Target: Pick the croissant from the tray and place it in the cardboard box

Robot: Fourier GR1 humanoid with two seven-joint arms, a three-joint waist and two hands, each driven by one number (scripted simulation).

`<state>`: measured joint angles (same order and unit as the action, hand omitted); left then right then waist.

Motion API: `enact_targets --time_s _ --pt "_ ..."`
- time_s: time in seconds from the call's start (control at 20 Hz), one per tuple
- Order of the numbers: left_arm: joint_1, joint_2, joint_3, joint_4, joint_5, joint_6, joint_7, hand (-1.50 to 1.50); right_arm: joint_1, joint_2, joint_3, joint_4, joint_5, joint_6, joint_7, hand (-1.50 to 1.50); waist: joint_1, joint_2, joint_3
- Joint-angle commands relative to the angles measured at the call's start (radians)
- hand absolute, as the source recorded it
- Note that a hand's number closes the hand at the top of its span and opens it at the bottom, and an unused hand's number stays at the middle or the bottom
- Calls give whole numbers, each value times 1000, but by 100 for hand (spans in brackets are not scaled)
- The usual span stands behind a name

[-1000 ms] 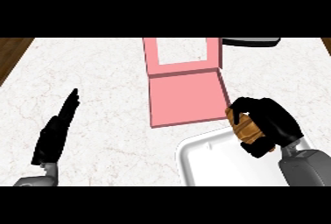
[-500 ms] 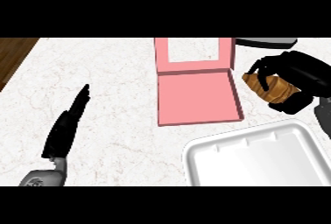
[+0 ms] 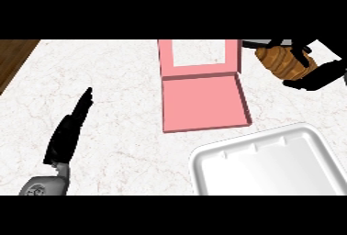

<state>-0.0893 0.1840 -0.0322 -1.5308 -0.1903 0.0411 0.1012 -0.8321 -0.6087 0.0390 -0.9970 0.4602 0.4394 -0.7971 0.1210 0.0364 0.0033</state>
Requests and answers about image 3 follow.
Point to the pink cardboard box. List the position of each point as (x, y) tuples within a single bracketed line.
[(202, 102)]

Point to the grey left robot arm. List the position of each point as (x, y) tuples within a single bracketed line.
[(47, 185)]

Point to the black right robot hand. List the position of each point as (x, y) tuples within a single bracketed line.
[(326, 76)]

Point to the white foam tray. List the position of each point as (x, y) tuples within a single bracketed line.
[(270, 165)]

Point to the brown croissant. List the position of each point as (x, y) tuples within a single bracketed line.
[(282, 62)]

